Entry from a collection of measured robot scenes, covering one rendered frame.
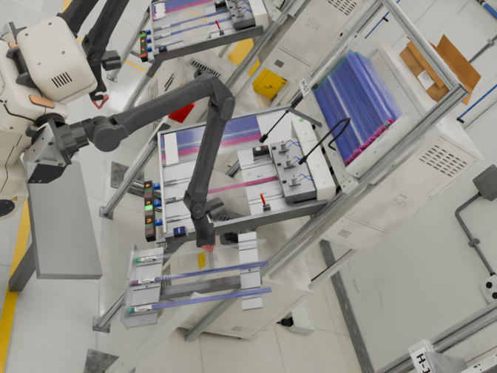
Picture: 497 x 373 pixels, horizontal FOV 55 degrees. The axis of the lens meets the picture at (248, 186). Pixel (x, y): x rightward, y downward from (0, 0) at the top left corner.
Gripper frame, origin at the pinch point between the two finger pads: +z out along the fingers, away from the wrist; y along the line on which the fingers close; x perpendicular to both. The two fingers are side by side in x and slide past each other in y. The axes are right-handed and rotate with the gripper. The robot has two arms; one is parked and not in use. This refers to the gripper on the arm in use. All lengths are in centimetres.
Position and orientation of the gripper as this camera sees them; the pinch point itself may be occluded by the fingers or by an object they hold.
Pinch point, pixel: (210, 249)
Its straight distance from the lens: 185.8
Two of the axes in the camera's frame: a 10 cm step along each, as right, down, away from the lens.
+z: 1.7, 7.2, 6.8
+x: -9.8, 1.6, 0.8
